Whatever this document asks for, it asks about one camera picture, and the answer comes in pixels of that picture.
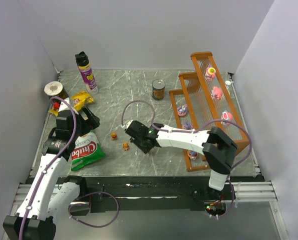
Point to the brown tin can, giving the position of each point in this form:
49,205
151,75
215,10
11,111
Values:
158,89

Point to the orange tiered display shelf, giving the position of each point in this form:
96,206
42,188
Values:
195,91

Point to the orange bear figure middle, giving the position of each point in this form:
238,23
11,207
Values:
126,146

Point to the purple insect spray can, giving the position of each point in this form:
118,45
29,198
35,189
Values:
86,72

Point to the green Chuba cassava chips bag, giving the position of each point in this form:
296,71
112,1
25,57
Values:
87,151

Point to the purple cat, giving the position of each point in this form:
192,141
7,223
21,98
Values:
187,126

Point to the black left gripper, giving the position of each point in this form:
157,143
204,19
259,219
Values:
88,119

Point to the yellow snack bag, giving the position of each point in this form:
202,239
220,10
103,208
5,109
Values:
80,100

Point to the pink figure with green hat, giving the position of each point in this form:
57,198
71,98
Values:
210,73

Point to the small orange bear figure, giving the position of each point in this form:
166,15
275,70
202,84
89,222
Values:
114,136

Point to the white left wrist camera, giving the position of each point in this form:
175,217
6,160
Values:
67,104

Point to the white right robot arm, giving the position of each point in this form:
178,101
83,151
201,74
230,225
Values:
217,147

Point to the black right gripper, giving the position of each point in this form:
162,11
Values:
133,130

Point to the pink round figure teal face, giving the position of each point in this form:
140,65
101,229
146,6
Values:
228,117

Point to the purple bunny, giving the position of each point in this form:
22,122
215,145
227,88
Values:
182,110

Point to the purple figure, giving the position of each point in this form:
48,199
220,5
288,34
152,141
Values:
192,154

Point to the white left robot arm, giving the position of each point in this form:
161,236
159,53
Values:
37,215

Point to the pink pig figure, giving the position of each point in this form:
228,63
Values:
216,93

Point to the chips tube with white lid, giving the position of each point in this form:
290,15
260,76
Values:
55,89

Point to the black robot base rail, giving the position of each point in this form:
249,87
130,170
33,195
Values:
148,193

